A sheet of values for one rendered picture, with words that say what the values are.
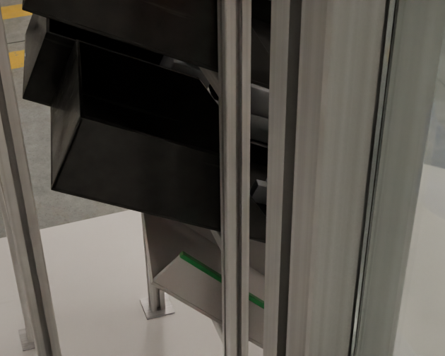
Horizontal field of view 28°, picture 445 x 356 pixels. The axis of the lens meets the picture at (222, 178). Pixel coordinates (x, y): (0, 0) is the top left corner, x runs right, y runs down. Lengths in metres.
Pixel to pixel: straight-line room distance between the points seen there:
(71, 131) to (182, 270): 0.18
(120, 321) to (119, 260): 0.12
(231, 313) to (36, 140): 2.41
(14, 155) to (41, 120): 2.63
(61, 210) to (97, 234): 1.46
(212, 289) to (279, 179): 0.62
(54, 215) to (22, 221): 2.13
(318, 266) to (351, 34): 0.06
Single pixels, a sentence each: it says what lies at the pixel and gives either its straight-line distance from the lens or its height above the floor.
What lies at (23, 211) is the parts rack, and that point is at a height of 1.33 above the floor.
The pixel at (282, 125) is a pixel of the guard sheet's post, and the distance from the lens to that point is 0.20.
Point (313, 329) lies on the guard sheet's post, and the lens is 0.22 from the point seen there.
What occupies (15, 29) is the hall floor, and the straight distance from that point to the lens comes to 3.93.
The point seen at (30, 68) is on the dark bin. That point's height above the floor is 1.33.
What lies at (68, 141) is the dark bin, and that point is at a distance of 0.71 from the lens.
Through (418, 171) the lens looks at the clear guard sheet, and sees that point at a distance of 0.18.
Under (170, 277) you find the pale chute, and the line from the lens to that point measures 0.81.
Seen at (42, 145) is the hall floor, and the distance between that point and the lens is 3.14.
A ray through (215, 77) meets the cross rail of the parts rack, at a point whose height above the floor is 1.39.
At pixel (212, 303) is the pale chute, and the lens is 0.84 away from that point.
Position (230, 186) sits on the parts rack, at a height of 1.31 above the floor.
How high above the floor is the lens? 1.74
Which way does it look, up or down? 37 degrees down
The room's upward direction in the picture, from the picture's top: 1 degrees counter-clockwise
